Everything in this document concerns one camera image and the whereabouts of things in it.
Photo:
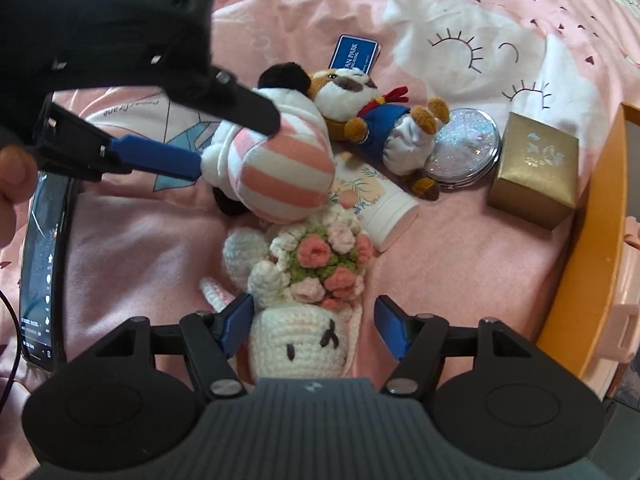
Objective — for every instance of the orange-rimmed white storage box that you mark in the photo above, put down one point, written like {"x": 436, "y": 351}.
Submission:
{"x": 595, "y": 260}

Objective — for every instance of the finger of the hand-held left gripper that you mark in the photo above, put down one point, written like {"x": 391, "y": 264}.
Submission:
{"x": 155, "y": 157}
{"x": 240, "y": 105}

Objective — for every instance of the glitter compact mirror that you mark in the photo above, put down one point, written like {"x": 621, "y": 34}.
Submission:
{"x": 465, "y": 145}

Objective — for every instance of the floral hand cream tube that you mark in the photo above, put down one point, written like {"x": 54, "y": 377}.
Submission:
{"x": 380, "y": 200}

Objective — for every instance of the black smartphone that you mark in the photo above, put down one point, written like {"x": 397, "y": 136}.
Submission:
{"x": 45, "y": 270}

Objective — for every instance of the gold gift box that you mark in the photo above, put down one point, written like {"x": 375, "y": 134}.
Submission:
{"x": 535, "y": 175}

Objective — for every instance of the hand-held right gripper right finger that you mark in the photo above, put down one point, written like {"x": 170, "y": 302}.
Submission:
{"x": 390, "y": 325}

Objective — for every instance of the white striped plush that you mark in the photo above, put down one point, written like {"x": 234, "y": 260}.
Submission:
{"x": 280, "y": 170}

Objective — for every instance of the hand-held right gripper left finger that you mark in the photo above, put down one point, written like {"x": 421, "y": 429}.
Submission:
{"x": 237, "y": 322}

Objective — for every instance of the crochet bunny with flowers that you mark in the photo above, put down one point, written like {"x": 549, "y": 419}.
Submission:
{"x": 300, "y": 340}

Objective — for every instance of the pink printed blanket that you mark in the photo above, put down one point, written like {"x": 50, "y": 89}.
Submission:
{"x": 475, "y": 270}

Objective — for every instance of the brown dog plush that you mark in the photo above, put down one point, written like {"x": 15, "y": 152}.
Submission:
{"x": 380, "y": 120}

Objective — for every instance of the person's left hand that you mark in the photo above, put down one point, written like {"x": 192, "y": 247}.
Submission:
{"x": 10, "y": 180}

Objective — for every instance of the blue card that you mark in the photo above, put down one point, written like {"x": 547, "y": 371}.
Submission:
{"x": 356, "y": 52}

